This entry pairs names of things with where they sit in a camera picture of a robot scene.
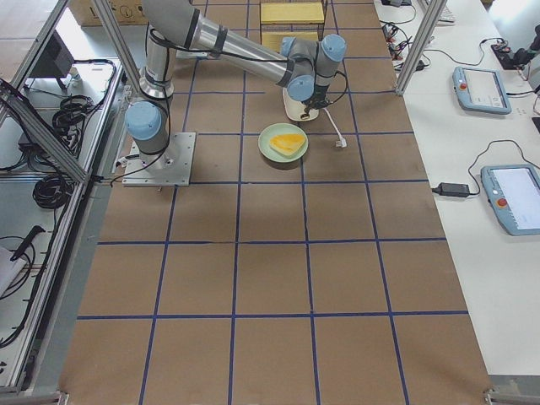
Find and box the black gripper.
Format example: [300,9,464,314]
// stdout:
[300,86,332,122]

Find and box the white two-slot toaster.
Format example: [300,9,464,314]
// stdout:
[282,89,319,122]

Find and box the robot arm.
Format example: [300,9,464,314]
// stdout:
[139,1,347,122]

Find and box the light green plate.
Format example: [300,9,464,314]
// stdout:
[258,123,309,163]

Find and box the triangular bread on plate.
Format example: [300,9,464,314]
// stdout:
[269,133,305,157]

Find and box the wooden box in basket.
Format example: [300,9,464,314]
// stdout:
[260,2,326,49]

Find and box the black power adapter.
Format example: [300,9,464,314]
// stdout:
[431,182,471,198]

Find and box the far teach pendant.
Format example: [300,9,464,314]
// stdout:
[452,67,512,115]

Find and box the teach pendant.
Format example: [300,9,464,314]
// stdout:
[481,164,539,236]
[452,67,512,115]

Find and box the cardboard box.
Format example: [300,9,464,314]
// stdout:
[69,0,151,28]

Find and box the near teach pendant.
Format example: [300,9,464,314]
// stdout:
[481,164,539,236]

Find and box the white toaster power cord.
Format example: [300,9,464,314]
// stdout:
[322,107,349,149]

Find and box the aluminium frame post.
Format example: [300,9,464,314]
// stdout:
[395,0,446,96]

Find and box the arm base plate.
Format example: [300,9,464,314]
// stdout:
[121,132,196,186]

